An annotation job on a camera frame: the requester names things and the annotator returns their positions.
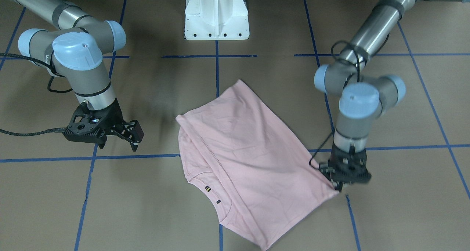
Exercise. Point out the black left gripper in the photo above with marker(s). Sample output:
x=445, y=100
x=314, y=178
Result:
x=338, y=185

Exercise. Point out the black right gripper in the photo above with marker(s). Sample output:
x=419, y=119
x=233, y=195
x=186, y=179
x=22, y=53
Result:
x=113, y=116

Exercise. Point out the pink Snoopy t-shirt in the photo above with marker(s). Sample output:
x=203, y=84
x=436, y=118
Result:
x=254, y=170

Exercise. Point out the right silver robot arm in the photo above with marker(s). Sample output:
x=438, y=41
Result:
x=76, y=51

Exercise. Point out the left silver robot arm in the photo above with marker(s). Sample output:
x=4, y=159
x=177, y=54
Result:
x=363, y=99

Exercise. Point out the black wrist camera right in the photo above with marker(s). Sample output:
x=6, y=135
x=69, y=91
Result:
x=85, y=127

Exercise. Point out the white camera mast with base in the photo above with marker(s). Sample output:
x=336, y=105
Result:
x=207, y=20

